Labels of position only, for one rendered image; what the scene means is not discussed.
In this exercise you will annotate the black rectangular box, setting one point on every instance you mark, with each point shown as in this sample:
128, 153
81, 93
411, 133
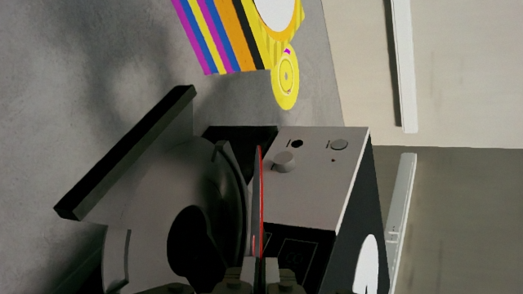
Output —
188, 242

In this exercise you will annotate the red cd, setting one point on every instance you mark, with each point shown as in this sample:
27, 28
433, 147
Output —
257, 213

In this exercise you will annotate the white disc with centre hole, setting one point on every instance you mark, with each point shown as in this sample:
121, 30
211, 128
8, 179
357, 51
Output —
366, 271
276, 14

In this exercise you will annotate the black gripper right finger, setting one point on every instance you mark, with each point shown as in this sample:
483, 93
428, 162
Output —
278, 281

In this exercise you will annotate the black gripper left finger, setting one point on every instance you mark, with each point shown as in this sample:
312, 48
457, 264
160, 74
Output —
236, 281

